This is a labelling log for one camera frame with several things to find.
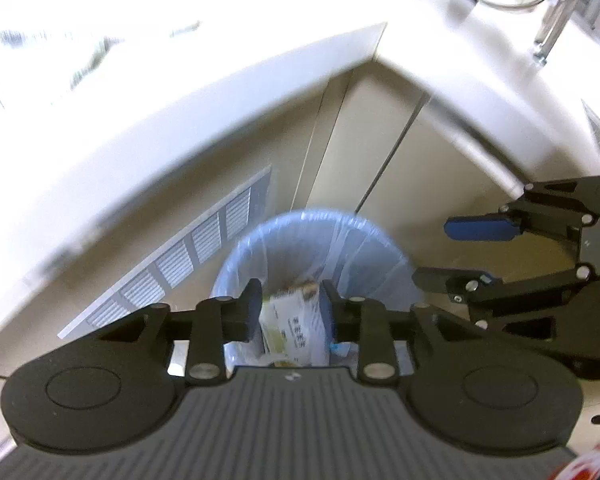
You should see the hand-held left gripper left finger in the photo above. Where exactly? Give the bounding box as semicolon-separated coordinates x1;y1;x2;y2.
97;279;263;386

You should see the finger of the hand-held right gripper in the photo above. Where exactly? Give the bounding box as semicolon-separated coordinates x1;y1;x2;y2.
412;265;596;321
444;175;600;243

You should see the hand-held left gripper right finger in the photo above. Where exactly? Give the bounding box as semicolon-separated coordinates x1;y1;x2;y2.
319;280;486;386

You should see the white medicine box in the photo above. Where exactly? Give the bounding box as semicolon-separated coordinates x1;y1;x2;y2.
259;284;331;367

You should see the blue plastic wastebasket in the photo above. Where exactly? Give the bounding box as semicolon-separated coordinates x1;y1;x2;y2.
212;210;421;376

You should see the wide beige cabinet door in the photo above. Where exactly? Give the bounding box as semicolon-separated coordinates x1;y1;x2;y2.
355;95;536;311

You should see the silver vent grille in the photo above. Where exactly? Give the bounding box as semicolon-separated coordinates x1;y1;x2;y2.
57;165;273;341

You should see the red white printed clothing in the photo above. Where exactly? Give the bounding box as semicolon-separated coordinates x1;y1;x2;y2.
550;437;600;480

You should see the narrow beige cabinet door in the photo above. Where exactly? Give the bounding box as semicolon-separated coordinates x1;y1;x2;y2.
310;67;431;218

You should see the beige cabinet panel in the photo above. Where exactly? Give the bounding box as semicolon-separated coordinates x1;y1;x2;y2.
0;67;353;378

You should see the steel dish rack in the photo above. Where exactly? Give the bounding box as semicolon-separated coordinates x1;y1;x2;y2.
532;0;583;66

